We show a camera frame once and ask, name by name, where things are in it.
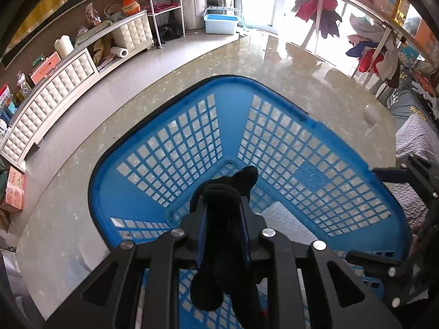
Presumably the pink box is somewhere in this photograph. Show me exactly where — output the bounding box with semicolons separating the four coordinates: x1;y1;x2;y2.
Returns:
29;51;61;84

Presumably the black sock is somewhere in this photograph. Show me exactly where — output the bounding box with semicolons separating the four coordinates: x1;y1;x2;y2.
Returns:
190;165;264;329

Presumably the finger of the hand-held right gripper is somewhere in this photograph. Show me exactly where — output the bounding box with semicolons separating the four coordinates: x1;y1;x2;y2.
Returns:
371;154;439;199
345;251;417;283

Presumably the grey patterned blanket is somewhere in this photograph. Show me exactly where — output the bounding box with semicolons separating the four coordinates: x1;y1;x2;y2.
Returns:
394;113;439;220

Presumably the white cylinder jar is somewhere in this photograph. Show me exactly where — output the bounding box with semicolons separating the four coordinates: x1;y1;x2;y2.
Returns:
54;35;75;59

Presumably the green checked tissue box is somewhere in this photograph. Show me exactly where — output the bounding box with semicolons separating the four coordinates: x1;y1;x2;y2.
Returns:
15;82;33;101

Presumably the white tufted TV cabinet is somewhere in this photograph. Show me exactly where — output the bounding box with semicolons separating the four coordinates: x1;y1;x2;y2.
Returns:
0;10;155;174

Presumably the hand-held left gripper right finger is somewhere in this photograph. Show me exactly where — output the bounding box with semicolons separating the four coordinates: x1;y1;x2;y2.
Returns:
240;195;403;329

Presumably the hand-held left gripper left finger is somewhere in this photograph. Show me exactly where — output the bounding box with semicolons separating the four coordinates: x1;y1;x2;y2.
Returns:
44;187;208;329

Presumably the red and white box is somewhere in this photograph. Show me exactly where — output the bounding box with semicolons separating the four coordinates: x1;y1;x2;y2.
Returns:
0;85;12;110

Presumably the black bag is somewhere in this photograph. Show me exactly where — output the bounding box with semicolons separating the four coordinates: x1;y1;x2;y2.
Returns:
159;24;184;42

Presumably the mop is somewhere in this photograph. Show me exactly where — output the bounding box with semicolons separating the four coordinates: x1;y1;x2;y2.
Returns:
237;0;251;36

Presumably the printed cardboard box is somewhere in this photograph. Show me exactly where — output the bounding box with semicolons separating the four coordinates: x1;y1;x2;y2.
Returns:
0;166;26;213

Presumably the clothes drying rack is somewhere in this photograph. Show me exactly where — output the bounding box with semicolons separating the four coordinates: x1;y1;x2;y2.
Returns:
279;0;439;97

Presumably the orange bag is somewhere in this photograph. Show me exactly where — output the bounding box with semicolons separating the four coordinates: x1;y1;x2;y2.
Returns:
120;0;142;16

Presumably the light blue plastic bin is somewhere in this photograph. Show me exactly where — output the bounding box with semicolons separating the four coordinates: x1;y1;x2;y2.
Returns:
203;7;240;35

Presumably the blue plastic laundry basket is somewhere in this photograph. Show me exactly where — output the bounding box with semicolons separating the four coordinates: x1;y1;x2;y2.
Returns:
88;75;414;329

